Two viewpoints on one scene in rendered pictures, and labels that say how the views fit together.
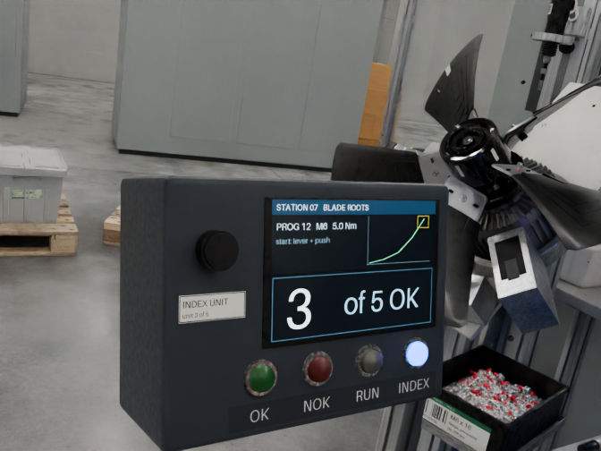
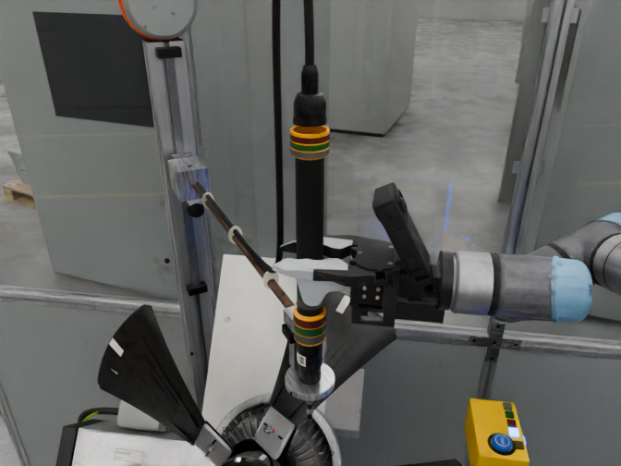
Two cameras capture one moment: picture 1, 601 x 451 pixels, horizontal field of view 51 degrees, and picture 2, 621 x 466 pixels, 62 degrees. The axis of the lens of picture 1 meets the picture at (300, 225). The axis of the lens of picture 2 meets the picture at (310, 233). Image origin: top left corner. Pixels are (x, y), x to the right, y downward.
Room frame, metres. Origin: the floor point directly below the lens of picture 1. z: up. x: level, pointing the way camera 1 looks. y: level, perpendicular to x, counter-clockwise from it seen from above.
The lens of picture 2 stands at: (0.82, 0.03, 1.95)
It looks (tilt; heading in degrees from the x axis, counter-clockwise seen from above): 27 degrees down; 312
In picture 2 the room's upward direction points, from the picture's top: straight up
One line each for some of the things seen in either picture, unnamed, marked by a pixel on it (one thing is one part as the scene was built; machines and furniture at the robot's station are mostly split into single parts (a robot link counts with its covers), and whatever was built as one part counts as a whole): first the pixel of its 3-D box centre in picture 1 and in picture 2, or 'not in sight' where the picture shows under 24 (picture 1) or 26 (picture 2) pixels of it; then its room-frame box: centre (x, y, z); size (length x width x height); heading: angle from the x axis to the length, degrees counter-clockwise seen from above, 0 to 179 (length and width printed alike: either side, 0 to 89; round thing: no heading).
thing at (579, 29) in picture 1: (573, 21); (188, 177); (1.77, -0.62, 1.51); 0.10 x 0.07 x 0.09; 158
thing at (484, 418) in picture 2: not in sight; (493, 443); (1.05, -0.83, 1.02); 0.16 x 0.10 x 0.11; 123
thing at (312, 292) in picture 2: not in sight; (310, 284); (1.17, -0.37, 1.61); 0.09 x 0.03 x 0.06; 43
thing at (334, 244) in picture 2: not in sight; (317, 260); (1.20, -0.42, 1.61); 0.09 x 0.03 x 0.06; 23
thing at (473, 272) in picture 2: not in sight; (466, 280); (1.03, -0.49, 1.61); 0.08 x 0.05 x 0.08; 123
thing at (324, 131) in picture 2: not in sight; (310, 142); (1.19, -0.39, 1.77); 0.04 x 0.04 x 0.03
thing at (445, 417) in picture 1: (488, 399); not in sight; (0.93, -0.35, 0.85); 0.22 x 0.17 x 0.07; 137
